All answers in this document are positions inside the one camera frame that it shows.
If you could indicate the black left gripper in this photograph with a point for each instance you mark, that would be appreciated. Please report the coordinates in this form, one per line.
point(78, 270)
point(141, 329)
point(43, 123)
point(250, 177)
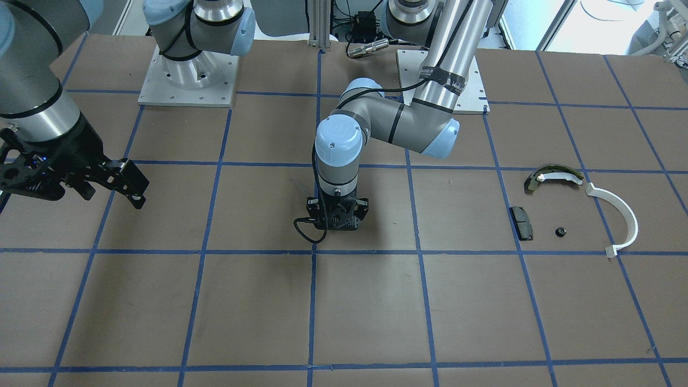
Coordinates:
point(364, 207)

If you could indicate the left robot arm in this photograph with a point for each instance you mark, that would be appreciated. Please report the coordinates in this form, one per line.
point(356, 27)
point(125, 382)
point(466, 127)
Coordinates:
point(451, 31)

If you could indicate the silver metal cylinder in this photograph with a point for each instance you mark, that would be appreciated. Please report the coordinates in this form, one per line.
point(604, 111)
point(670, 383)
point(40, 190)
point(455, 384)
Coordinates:
point(366, 49)

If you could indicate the black power adapter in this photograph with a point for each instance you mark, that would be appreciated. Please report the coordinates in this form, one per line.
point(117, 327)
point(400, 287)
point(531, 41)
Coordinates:
point(364, 26)

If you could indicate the brown grid paper mat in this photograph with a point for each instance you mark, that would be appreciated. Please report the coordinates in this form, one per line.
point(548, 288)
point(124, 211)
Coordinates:
point(209, 284)

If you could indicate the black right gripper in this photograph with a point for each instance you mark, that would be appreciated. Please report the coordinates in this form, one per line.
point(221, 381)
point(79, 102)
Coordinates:
point(80, 149)

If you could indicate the dark grey brake pad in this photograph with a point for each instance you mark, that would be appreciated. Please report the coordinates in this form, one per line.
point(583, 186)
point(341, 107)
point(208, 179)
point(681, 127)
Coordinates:
point(522, 223)

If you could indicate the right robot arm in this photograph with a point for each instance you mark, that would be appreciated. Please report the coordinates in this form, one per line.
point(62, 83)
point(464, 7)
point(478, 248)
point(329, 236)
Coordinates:
point(35, 33)

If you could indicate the curved brake shoe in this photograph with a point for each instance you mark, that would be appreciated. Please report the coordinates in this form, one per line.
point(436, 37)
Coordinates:
point(549, 172)

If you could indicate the aluminium frame post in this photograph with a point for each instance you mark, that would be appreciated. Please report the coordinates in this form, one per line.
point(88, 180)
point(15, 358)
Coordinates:
point(319, 20)

